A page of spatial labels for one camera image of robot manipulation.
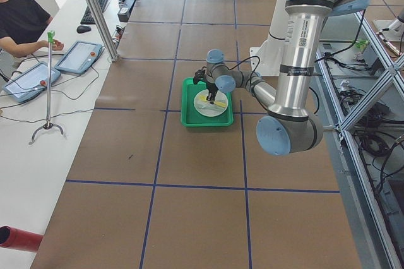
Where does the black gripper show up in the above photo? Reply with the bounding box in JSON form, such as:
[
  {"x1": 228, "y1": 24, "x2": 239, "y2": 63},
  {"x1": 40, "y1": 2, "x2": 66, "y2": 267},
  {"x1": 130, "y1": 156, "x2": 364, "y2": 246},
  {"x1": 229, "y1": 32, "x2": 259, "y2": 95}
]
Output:
[{"x1": 206, "y1": 83, "x2": 218, "y2": 105}]

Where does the yellow spoon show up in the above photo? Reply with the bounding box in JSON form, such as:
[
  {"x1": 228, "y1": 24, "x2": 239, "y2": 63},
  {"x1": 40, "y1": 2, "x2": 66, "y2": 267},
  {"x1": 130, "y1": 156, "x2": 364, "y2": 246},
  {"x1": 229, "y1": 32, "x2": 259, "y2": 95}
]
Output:
[{"x1": 198, "y1": 95, "x2": 227, "y2": 108}]

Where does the green handled reacher grabber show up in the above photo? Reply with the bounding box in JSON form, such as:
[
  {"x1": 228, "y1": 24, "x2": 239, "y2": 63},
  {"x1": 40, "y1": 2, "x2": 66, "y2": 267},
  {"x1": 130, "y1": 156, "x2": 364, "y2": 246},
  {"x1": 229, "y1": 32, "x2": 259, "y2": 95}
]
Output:
[{"x1": 28, "y1": 30, "x2": 64, "y2": 145}]

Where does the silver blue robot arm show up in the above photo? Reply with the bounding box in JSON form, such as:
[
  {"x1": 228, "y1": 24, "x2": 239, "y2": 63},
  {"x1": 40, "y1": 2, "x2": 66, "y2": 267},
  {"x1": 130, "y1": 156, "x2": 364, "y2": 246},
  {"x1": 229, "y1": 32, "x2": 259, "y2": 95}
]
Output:
[{"x1": 194, "y1": 0, "x2": 370, "y2": 155}]

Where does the person's right hand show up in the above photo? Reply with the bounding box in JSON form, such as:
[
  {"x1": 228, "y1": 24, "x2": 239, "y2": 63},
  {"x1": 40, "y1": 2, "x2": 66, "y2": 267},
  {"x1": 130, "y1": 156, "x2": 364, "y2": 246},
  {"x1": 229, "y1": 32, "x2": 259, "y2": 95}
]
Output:
[{"x1": 42, "y1": 39, "x2": 64, "y2": 51}]

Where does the white plate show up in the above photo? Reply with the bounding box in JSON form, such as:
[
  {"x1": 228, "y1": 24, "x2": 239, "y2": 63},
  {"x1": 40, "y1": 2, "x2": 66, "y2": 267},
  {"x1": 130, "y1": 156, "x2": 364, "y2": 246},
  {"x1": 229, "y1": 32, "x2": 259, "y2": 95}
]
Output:
[{"x1": 193, "y1": 89, "x2": 229, "y2": 117}]

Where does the green plastic tray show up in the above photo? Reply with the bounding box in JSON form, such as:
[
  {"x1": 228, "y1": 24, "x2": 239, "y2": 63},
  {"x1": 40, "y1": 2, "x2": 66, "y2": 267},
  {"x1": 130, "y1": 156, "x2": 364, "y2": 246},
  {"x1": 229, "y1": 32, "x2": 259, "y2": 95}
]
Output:
[{"x1": 181, "y1": 78, "x2": 234, "y2": 127}]

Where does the black power strip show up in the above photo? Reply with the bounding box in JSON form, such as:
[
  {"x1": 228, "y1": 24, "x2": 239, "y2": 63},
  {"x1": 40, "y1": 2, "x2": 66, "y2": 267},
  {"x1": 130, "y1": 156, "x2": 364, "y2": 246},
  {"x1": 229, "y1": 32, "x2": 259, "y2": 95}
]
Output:
[{"x1": 117, "y1": 0, "x2": 136, "y2": 23}]

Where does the right teach pendant tablet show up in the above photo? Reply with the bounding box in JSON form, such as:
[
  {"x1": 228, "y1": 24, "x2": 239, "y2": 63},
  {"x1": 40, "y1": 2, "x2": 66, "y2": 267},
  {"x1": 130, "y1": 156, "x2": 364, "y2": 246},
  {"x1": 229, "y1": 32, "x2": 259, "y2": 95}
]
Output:
[{"x1": 54, "y1": 40, "x2": 103, "y2": 75}]

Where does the teach pendant tablet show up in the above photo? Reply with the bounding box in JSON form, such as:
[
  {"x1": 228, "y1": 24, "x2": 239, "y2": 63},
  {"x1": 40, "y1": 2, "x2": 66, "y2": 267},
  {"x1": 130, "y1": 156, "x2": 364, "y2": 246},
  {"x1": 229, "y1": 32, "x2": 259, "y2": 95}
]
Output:
[
  {"x1": 54, "y1": 40, "x2": 103, "y2": 75},
  {"x1": 2, "y1": 62, "x2": 48, "y2": 104}
]

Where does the black keyboard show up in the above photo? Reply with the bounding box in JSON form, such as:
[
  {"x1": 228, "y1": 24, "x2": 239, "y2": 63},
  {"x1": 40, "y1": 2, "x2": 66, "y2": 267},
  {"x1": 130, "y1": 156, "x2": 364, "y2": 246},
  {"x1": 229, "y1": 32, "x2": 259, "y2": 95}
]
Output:
[{"x1": 80, "y1": 0, "x2": 110, "y2": 25}]

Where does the black computer mouse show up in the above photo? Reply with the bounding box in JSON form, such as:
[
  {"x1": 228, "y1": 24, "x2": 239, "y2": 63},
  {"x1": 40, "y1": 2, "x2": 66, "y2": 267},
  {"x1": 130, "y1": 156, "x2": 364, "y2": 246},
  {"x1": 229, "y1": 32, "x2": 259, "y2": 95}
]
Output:
[{"x1": 76, "y1": 25, "x2": 92, "y2": 34}]

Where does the left teach pendant tablet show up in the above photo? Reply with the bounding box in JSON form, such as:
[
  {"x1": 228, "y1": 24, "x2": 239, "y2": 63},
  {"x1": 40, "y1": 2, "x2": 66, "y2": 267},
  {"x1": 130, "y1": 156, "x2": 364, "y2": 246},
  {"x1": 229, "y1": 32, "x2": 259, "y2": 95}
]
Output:
[{"x1": 2, "y1": 62, "x2": 48, "y2": 104}]

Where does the person in black shirt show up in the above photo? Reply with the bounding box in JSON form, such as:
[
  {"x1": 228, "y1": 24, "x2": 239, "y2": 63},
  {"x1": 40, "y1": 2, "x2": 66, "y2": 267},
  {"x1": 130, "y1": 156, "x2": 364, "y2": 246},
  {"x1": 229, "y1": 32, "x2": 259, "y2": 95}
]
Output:
[{"x1": 1, "y1": 0, "x2": 53, "y2": 58}]

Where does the red cylinder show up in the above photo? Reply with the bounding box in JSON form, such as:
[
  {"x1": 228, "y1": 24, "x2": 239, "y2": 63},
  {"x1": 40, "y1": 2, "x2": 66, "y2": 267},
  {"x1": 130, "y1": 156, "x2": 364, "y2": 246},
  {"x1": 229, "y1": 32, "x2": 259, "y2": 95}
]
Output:
[{"x1": 1, "y1": 226, "x2": 43, "y2": 253}]

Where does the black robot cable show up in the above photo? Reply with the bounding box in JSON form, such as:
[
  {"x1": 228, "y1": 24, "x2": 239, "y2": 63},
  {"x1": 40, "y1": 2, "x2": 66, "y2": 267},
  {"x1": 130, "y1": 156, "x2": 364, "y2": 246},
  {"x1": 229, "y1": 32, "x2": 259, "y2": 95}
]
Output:
[{"x1": 229, "y1": 56, "x2": 261, "y2": 74}]

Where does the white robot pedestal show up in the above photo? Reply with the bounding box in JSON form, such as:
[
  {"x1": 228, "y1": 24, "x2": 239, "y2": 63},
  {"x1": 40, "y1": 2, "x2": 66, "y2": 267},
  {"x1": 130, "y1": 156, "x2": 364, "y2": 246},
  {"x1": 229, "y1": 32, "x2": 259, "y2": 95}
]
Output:
[{"x1": 250, "y1": 0, "x2": 288, "y2": 76}]

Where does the aluminium frame post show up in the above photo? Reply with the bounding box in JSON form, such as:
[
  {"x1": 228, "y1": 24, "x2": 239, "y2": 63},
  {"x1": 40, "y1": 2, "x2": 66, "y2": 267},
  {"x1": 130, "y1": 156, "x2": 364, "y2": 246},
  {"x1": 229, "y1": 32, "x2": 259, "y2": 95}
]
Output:
[{"x1": 85, "y1": 0, "x2": 119, "y2": 62}]

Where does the aluminium lattice frame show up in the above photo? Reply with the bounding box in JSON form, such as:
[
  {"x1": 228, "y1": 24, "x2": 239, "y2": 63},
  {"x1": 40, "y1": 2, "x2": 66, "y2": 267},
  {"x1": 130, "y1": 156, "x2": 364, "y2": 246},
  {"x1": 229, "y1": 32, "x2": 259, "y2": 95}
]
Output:
[{"x1": 316, "y1": 13, "x2": 403, "y2": 268}]

